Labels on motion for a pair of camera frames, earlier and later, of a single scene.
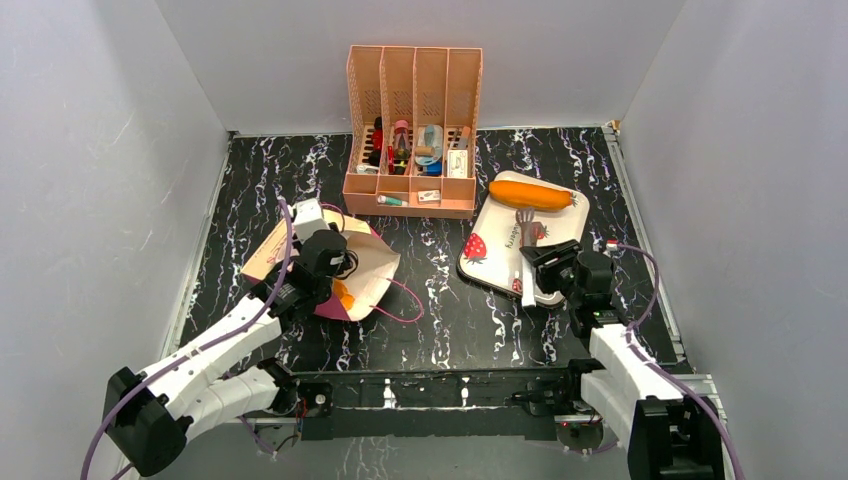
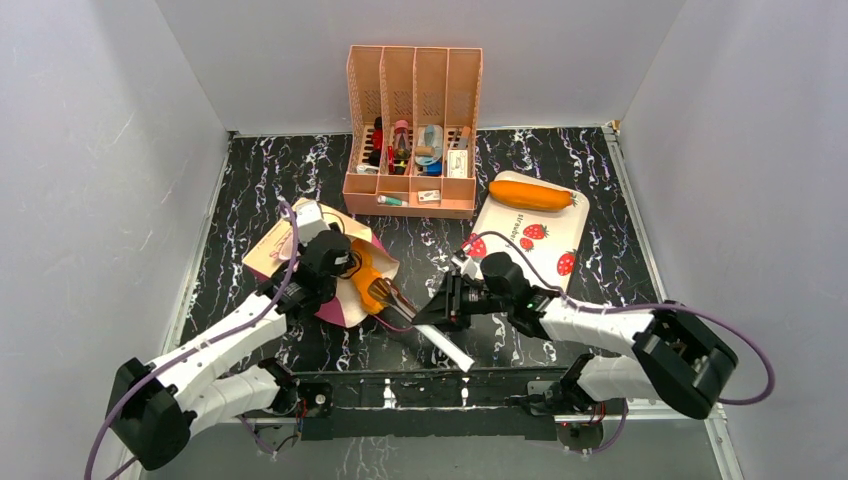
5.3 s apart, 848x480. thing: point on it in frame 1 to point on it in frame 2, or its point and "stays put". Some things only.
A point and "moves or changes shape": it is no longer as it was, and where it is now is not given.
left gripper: (346, 266) stays put
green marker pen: (392, 200) stays put
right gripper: (552, 257) to (452, 302)
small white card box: (429, 195) stays put
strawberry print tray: (546, 297) moves or changes shape
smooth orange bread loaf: (530, 196) stays put
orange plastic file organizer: (414, 114) stays put
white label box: (457, 163) stays put
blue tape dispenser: (429, 150) stays put
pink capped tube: (401, 146) stays put
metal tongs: (528, 234) to (383, 292)
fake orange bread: (340, 289) to (366, 269)
